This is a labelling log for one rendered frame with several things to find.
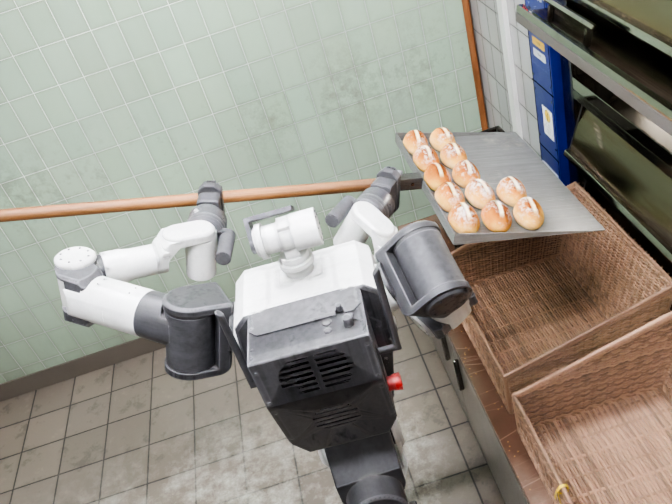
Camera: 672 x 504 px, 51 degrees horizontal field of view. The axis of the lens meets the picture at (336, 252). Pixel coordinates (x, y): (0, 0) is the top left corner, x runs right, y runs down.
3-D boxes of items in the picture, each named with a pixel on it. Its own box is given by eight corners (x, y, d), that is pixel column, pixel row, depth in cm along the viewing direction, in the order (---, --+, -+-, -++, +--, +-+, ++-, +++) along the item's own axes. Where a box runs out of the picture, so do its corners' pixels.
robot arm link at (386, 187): (405, 215, 177) (387, 238, 168) (370, 207, 180) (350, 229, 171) (408, 169, 170) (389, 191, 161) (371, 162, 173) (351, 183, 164)
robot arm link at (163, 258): (210, 251, 158) (150, 263, 153) (209, 216, 153) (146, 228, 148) (220, 266, 154) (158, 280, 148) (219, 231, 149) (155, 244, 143)
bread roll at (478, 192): (500, 210, 170) (503, 189, 166) (474, 213, 168) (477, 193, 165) (482, 190, 178) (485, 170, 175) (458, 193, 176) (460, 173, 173)
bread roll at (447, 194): (469, 213, 168) (471, 193, 165) (441, 216, 167) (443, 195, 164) (455, 193, 176) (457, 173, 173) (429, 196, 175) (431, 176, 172)
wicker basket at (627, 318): (582, 247, 237) (577, 177, 221) (680, 361, 191) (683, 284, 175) (443, 293, 236) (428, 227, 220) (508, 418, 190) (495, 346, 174)
